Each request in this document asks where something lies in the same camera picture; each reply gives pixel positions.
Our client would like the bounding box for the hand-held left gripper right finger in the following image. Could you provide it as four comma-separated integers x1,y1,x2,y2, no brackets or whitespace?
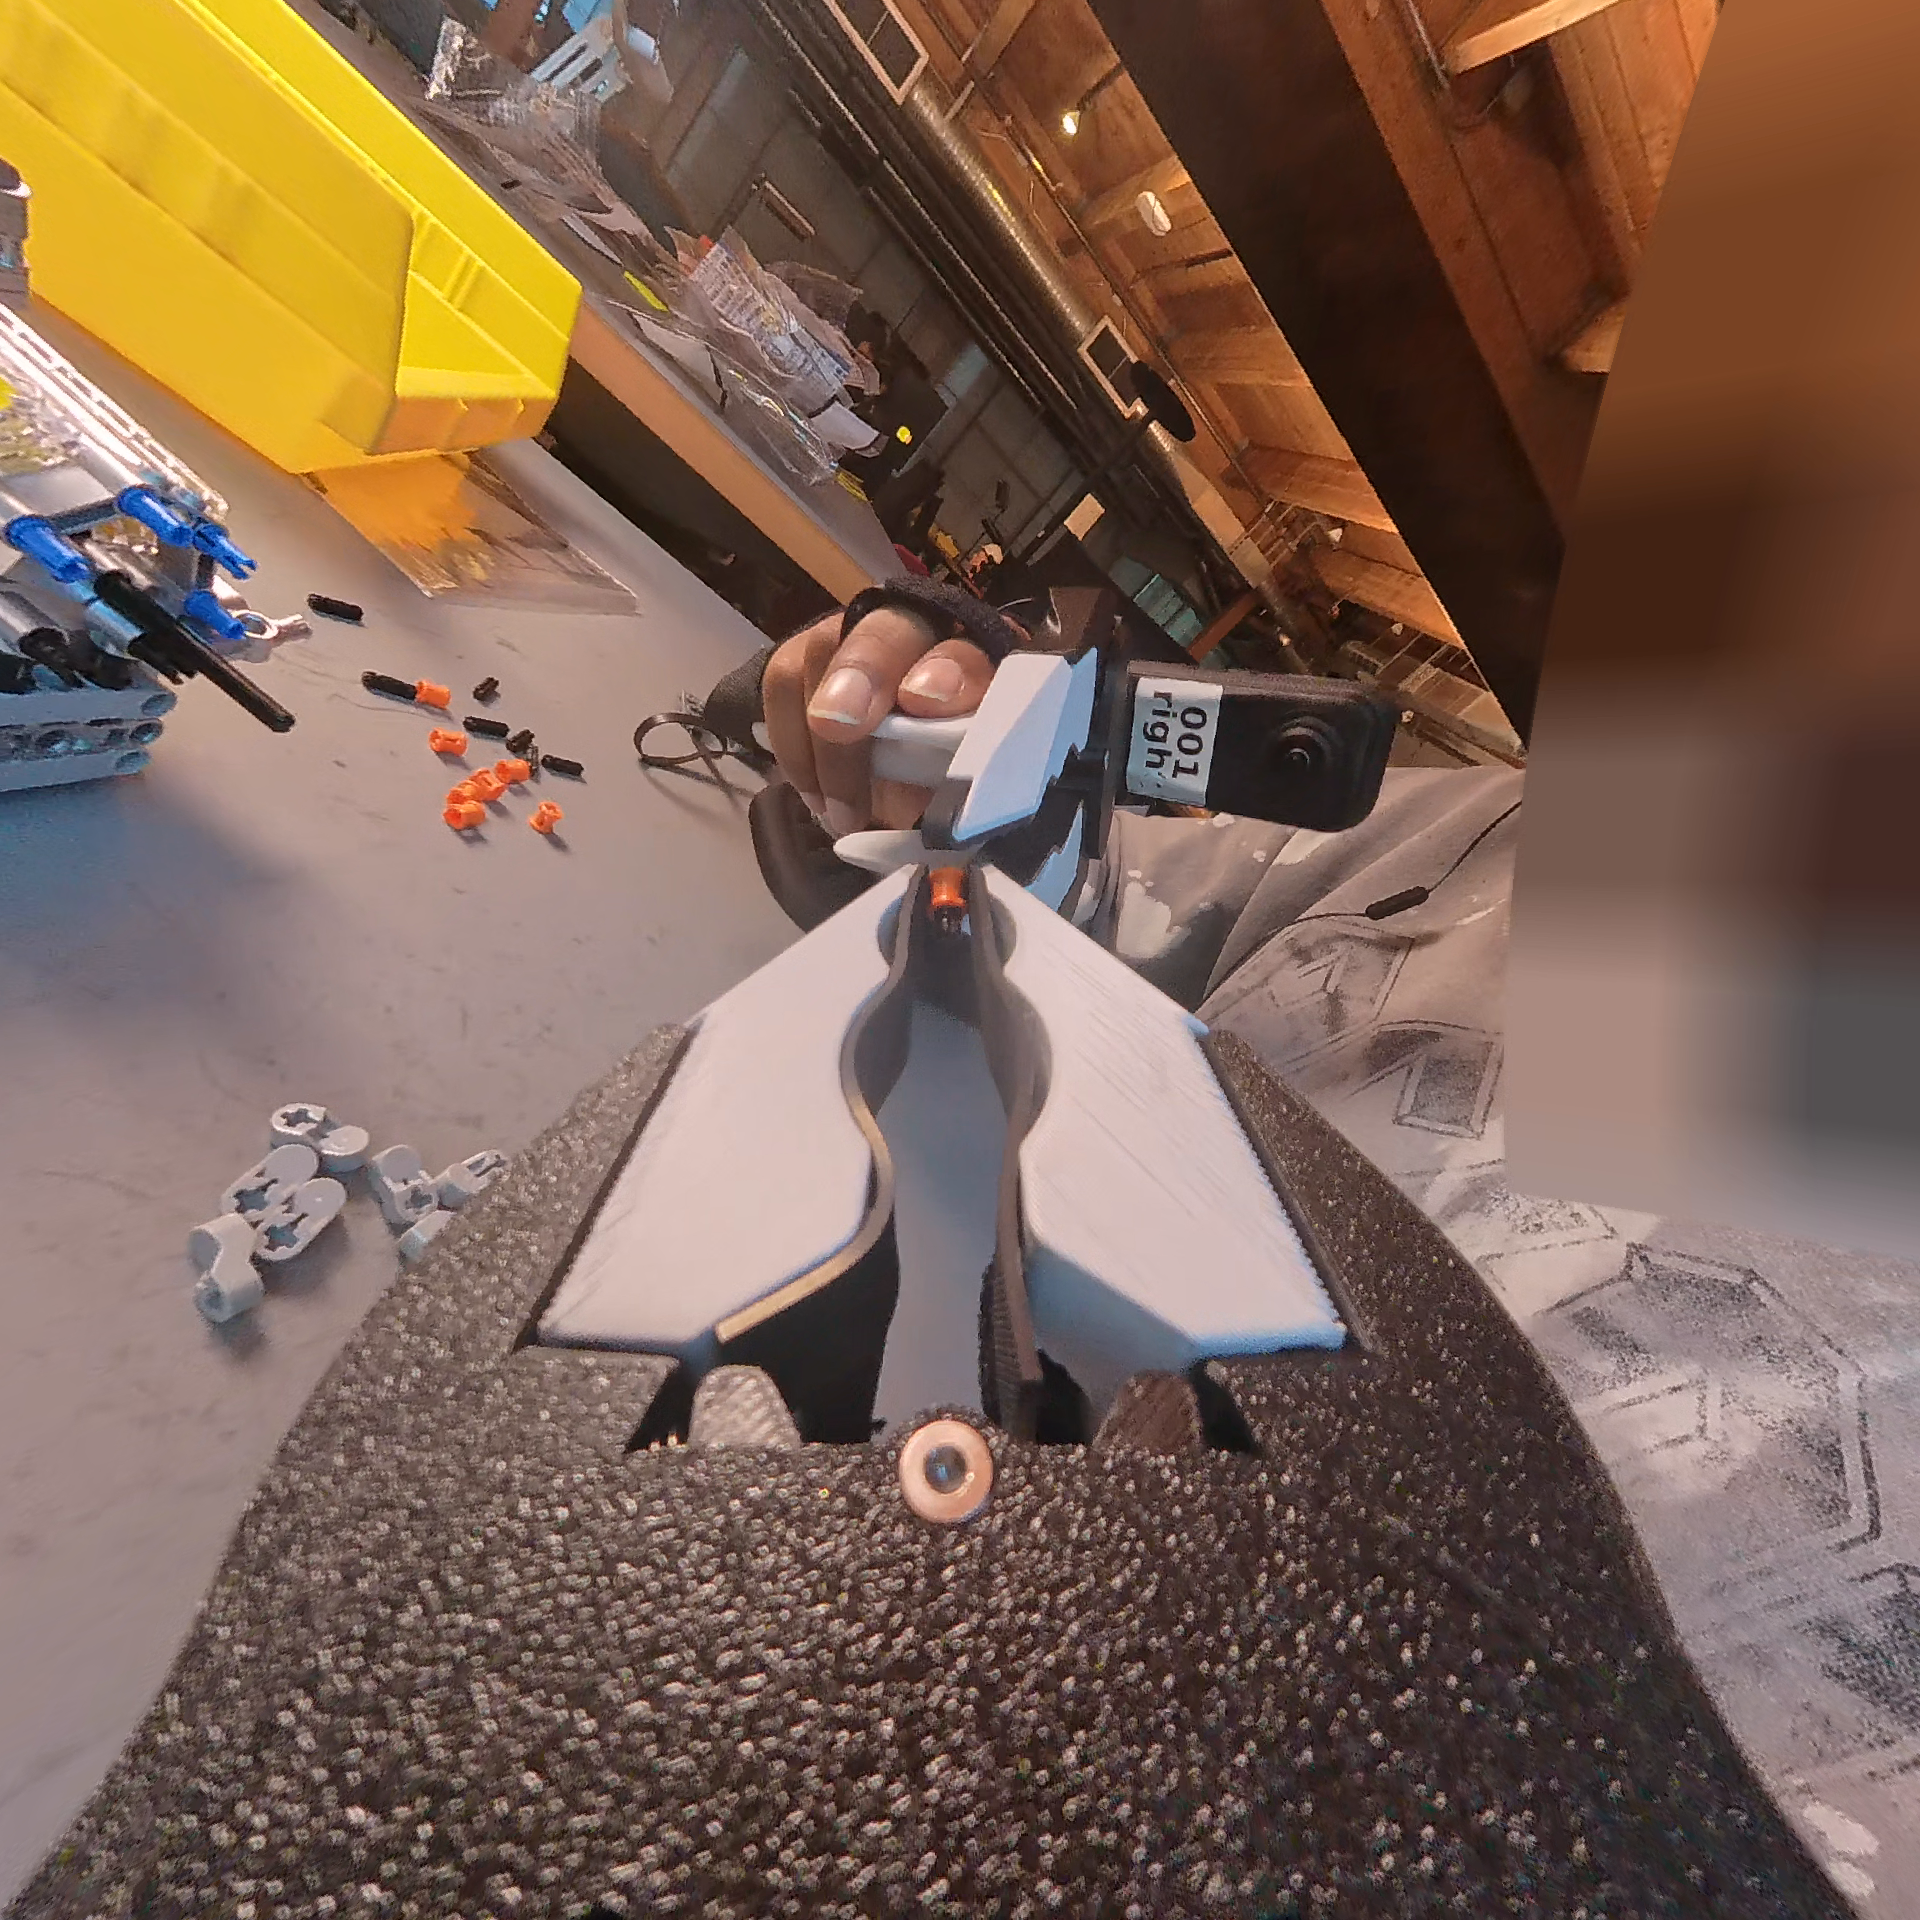
963,868,1351,1438

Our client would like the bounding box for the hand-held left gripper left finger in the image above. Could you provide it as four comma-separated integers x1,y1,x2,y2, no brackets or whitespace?
533,862,931,1444

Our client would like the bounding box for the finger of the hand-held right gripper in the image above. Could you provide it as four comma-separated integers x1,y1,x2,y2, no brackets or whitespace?
1032,787,1117,921
943,648,1100,841

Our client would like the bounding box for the pile of grey connector pieces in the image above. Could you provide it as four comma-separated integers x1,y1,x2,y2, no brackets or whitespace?
185,1099,515,1325

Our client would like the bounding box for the grey toy brick assembly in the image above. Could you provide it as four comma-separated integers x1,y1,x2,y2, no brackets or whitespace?
0,157,301,796

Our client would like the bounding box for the person's right hand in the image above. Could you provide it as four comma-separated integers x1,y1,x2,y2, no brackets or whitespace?
763,607,1003,840

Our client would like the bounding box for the group of orange bushes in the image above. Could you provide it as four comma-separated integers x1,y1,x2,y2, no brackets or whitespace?
412,674,569,836

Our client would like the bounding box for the clear plastic bag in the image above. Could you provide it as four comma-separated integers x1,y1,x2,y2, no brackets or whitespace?
306,448,644,620

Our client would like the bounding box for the group of black pins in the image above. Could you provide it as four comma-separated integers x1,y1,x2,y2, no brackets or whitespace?
305,593,591,779

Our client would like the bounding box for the yellow bin holding brass parts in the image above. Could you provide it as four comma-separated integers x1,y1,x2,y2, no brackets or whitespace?
0,0,406,470

